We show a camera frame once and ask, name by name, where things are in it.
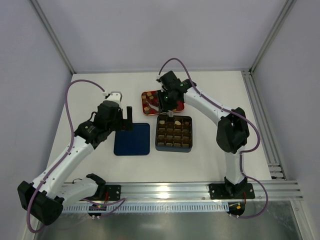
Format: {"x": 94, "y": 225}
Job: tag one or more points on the metal tongs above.
{"x": 152, "y": 106}

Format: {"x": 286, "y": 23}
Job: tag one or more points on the blue tin lid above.
{"x": 135, "y": 142}

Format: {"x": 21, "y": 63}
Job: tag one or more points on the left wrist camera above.
{"x": 113, "y": 96}

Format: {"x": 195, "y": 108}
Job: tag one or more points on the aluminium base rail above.
{"x": 277, "y": 190}

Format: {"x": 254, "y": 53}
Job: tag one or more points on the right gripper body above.
{"x": 165, "y": 104}

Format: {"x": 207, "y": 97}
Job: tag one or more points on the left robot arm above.
{"x": 45, "y": 197}

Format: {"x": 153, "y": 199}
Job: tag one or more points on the blue chocolate tin box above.
{"x": 170, "y": 137}

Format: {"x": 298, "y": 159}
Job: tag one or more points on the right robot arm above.
{"x": 231, "y": 136}

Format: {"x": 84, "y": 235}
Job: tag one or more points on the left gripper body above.
{"x": 122, "y": 119}

